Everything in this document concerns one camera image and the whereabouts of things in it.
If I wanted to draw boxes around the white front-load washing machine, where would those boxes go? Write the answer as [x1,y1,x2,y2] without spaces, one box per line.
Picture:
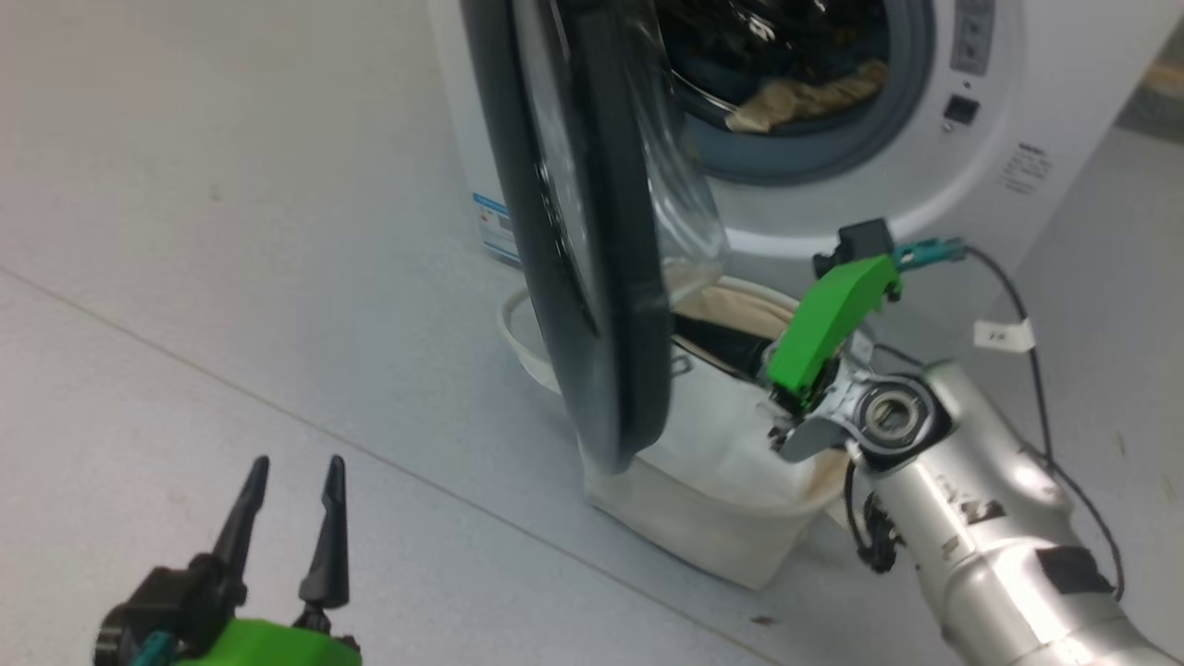
[427,0,1184,357]

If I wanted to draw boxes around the blue bear print garment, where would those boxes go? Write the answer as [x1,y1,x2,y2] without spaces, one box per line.
[666,55,891,136]

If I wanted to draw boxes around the tan wooden floor strip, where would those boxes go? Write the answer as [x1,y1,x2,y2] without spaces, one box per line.
[1145,57,1184,98]

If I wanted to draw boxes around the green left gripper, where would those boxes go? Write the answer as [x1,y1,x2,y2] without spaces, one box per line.
[176,455,363,666]

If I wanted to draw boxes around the teal right camera connector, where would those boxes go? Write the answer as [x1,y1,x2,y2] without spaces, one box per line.
[893,237,968,272]

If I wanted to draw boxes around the round glass washing machine door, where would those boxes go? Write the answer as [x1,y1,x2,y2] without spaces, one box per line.
[460,0,729,477]

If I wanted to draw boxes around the teal camera connector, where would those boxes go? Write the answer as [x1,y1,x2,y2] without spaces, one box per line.
[893,237,968,272]
[132,632,179,666]

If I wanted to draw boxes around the blue white energy label sticker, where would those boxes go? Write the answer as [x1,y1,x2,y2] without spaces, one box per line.
[472,191,520,265]

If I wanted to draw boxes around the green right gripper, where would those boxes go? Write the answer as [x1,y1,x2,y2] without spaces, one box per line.
[672,254,904,413]

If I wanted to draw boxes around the cream fabric laundry basket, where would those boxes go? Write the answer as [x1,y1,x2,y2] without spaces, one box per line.
[498,276,854,593]

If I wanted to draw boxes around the grey warning label sticker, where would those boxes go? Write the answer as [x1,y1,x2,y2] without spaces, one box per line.
[950,0,996,76]

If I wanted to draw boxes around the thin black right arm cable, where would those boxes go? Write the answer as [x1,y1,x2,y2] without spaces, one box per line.
[962,244,1126,604]

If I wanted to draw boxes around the teal left camera connector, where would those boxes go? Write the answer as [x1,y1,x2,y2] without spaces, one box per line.
[132,632,179,666]

